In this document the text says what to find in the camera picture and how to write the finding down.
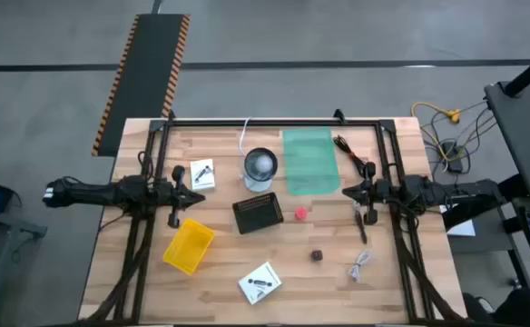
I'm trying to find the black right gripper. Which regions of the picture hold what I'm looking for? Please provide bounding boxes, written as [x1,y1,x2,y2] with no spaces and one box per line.
[341,162,392,227]

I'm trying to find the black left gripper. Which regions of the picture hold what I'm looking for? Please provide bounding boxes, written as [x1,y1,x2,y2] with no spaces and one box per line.
[156,164,206,229]

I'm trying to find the small white printed box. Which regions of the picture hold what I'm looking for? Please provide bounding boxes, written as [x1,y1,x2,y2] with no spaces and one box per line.
[189,158,217,192]

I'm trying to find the thin black cable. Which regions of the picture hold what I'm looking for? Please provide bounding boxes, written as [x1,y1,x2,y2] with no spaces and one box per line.
[354,209,368,245]

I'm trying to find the black cable with red tie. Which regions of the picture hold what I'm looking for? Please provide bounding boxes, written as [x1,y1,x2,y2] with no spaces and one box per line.
[332,134,368,176]

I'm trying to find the large white printed box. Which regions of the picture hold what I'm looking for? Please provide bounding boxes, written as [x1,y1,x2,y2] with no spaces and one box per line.
[237,261,283,306]

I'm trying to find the translucent green plastic bin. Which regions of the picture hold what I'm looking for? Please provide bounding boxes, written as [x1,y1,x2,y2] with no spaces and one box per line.
[281,125,341,197]

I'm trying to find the yellow plastic basket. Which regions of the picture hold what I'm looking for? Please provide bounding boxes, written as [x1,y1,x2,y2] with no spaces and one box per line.
[162,218,216,276]

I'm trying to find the black plastic basket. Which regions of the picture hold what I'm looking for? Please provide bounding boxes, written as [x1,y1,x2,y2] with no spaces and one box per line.
[231,192,285,235]

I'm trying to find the grey desk fan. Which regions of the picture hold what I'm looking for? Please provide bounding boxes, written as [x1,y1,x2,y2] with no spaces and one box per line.
[242,146,279,193]

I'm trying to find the black power adapter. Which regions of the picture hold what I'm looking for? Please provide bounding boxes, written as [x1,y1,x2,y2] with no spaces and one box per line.
[441,141,465,173]

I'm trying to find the white paper sheet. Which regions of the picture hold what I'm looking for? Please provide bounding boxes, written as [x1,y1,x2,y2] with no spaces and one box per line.
[439,203,477,238]

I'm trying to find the black hazard-striped floor mat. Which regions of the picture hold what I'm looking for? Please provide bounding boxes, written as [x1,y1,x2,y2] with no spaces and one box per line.
[91,13,191,158]

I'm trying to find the dark grey desk top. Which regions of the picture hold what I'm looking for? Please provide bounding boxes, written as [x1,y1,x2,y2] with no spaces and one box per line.
[483,76,530,201]

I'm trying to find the grey metal stand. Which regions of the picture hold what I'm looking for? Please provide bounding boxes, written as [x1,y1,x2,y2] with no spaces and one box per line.
[0,211,48,327]

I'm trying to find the person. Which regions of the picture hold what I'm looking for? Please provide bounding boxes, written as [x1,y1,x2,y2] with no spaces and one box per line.
[463,287,530,327]

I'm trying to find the white fan cable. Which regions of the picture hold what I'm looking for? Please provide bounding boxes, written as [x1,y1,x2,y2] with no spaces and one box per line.
[239,116,252,158]

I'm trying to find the black aluminium table frame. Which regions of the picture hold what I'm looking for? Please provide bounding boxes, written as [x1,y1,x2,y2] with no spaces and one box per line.
[81,108,468,326]

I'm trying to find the black desk frame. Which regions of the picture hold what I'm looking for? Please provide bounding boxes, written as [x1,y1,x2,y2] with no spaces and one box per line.
[441,174,530,292]

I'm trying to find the yellow floor cable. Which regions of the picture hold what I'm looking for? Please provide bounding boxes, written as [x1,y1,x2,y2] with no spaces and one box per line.
[410,101,464,163]

